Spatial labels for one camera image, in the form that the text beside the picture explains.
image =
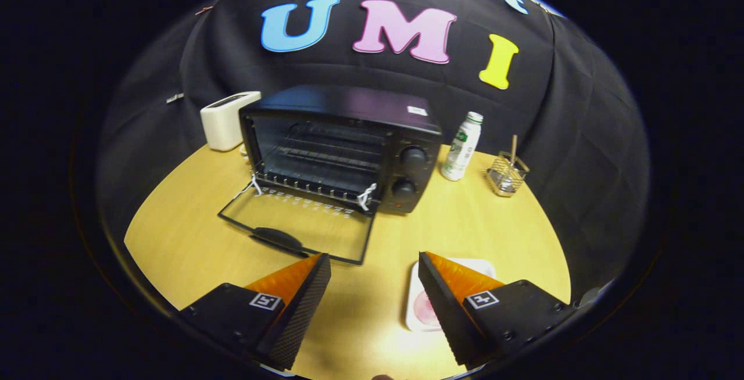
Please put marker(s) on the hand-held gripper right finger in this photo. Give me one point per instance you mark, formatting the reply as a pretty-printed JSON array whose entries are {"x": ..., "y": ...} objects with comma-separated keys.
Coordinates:
[{"x": 447, "y": 310}]

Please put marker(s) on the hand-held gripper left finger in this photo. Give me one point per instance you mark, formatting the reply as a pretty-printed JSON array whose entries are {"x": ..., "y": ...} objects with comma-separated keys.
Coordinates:
[{"x": 302, "y": 310}]

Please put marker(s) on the pink ham slice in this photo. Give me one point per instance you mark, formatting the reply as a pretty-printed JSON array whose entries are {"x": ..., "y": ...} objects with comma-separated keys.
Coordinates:
[{"x": 426, "y": 310}]

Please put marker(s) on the white rectangular plate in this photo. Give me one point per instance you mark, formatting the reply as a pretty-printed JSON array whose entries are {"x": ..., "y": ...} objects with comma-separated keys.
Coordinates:
[{"x": 414, "y": 313}]

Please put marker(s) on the black toaster oven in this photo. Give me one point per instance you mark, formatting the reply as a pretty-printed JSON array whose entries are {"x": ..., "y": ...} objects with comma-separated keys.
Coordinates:
[{"x": 349, "y": 104}]

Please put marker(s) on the white toaster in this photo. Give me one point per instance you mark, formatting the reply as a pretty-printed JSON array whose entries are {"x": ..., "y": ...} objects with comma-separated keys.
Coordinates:
[{"x": 224, "y": 124}]

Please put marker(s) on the white bottle green label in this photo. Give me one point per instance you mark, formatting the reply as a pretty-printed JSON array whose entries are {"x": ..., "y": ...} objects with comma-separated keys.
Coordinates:
[{"x": 462, "y": 147}]

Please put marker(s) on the wooden stick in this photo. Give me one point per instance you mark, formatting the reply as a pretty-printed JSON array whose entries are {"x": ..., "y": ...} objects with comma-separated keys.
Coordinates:
[{"x": 514, "y": 147}]

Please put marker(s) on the white cloth clip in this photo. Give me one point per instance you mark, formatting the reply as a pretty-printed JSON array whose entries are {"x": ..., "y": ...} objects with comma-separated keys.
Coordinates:
[{"x": 175, "y": 98}]

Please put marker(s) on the red cloth clip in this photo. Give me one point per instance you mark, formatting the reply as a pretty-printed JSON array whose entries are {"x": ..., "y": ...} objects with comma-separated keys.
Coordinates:
[{"x": 204, "y": 10}]

